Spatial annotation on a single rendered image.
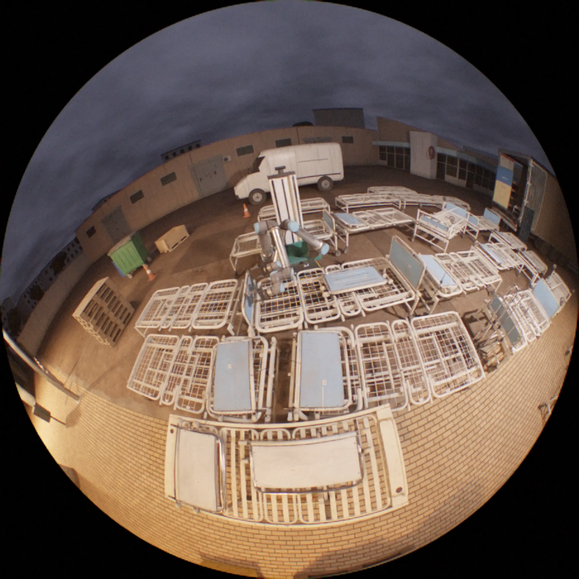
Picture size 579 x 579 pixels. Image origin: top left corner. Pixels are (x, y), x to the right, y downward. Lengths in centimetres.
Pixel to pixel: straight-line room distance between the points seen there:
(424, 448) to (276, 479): 152
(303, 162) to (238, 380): 857
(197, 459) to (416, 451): 200
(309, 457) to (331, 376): 67
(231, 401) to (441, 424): 218
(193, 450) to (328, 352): 142
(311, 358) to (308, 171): 831
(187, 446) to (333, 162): 992
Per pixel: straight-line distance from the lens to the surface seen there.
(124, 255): 725
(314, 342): 162
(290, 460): 135
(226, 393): 166
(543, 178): 1059
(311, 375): 149
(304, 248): 262
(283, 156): 871
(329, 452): 132
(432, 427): 233
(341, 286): 208
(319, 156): 917
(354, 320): 249
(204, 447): 160
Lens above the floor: 199
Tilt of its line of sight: 42 degrees down
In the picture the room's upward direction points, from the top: 13 degrees counter-clockwise
